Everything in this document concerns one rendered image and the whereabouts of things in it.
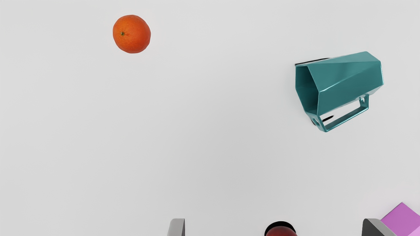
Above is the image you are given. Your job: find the red round fruit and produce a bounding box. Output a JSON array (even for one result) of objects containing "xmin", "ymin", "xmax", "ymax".
[{"xmin": 264, "ymin": 222, "xmax": 298, "ymax": 236}]

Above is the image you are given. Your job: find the purple block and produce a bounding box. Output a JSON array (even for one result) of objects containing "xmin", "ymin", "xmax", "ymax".
[{"xmin": 380, "ymin": 202, "xmax": 420, "ymax": 236}]

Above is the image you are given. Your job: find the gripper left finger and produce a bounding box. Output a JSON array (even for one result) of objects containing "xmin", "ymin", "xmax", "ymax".
[{"xmin": 167, "ymin": 218, "xmax": 186, "ymax": 236}]

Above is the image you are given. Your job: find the teal faceted mug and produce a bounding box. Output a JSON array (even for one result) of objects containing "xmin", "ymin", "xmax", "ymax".
[{"xmin": 295, "ymin": 51, "xmax": 384, "ymax": 133}]

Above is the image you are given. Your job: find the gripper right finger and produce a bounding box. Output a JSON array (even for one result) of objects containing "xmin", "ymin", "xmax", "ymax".
[{"xmin": 362, "ymin": 218, "xmax": 398, "ymax": 236}]

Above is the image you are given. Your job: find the orange fruit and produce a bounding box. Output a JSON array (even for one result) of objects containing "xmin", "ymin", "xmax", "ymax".
[{"xmin": 113, "ymin": 15, "xmax": 152, "ymax": 54}]

